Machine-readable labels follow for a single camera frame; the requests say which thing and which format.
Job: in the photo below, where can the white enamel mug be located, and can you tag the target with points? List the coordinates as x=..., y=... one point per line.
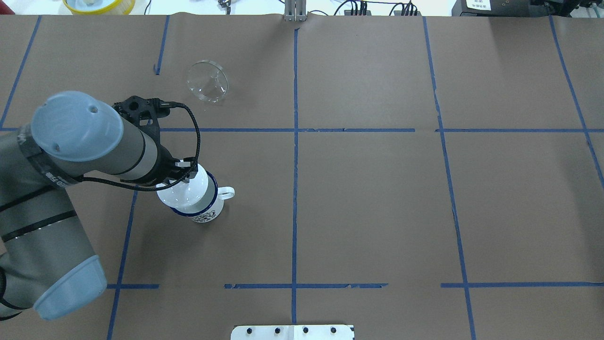
x=212, y=202

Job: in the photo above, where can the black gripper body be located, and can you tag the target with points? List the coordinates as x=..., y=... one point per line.
x=164, y=166

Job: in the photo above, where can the clear glass funnel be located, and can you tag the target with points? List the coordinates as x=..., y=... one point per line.
x=207, y=81

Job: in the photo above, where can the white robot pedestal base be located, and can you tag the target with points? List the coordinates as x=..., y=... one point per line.
x=294, y=332

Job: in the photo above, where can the white enamel mug lid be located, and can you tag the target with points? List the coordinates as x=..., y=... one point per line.
x=186, y=197

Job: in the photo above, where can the yellow white tape roll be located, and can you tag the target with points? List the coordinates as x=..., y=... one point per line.
x=99, y=7

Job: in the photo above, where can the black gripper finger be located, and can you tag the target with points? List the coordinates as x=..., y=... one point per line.
x=187, y=176
x=190, y=164

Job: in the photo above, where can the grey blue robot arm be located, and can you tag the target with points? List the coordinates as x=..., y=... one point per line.
x=49, y=264

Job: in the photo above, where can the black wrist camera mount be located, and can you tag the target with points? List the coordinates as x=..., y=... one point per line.
x=144, y=114

